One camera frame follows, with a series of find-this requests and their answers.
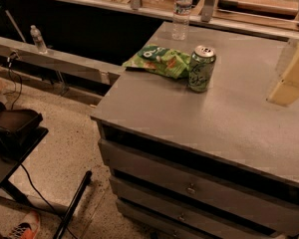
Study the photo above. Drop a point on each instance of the black box on table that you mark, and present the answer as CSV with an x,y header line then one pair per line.
x,y
16,126

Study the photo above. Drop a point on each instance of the middle grey drawer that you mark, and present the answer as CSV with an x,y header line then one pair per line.
x,y
198,223

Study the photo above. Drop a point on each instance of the grey drawer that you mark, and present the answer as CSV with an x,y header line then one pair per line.
x,y
220,198
152,220
198,223

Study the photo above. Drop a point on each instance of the small water bottle on ledge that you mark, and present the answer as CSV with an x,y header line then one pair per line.
x,y
38,39

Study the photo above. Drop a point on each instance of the green chip bag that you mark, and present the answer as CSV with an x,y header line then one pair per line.
x,y
162,61

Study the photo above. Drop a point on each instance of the grey drawer cabinet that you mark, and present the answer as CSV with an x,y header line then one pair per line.
x,y
231,132

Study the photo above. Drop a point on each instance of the orange white sneaker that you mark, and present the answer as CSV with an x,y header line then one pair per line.
x,y
28,228

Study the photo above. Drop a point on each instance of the top grey drawer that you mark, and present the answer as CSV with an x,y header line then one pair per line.
x,y
220,198

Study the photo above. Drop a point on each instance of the black pole on floor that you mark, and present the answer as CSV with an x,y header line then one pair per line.
x,y
73,205

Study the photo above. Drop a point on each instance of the black side table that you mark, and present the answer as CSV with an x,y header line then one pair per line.
x,y
10,160

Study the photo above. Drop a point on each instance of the green soda can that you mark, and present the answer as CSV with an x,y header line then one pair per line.
x,y
201,67

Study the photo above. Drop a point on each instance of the bottom grey drawer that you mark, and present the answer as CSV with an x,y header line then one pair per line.
x,y
152,220

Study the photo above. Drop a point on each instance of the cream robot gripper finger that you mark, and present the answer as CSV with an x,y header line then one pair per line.
x,y
286,89

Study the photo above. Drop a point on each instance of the grey metal ledge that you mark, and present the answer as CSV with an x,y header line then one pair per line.
x,y
94,70

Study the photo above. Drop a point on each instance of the clear water bottle on cabinet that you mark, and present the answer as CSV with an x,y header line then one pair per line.
x,y
180,20

